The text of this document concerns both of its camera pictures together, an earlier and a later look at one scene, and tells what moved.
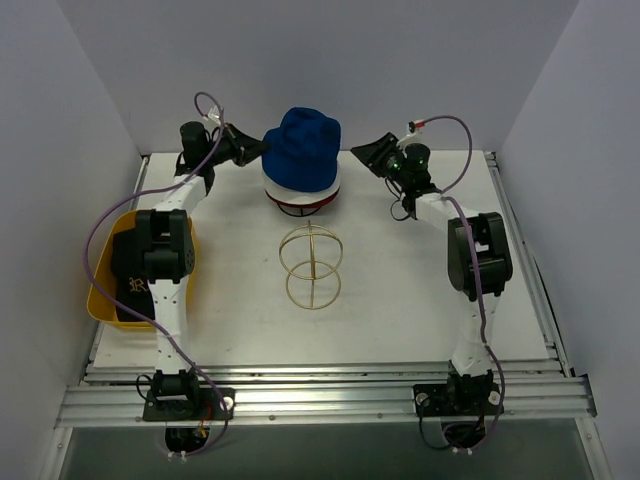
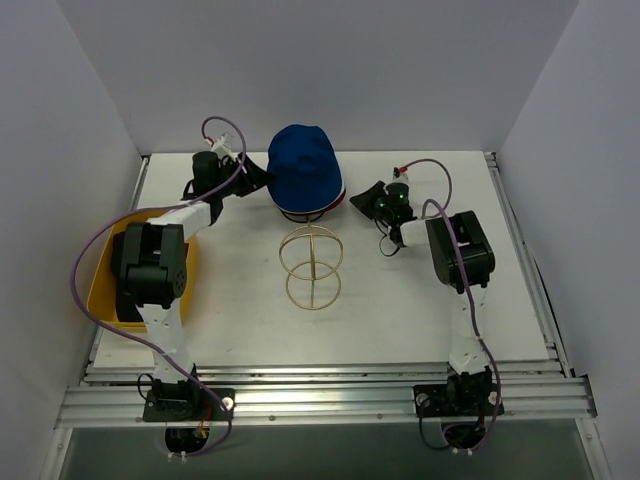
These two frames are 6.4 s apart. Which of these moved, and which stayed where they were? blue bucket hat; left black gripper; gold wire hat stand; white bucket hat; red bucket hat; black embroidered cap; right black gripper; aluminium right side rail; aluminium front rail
Moved: blue bucket hat; right black gripper; left black gripper; white bucket hat; red bucket hat
Stayed: gold wire hat stand; aluminium front rail; black embroidered cap; aluminium right side rail
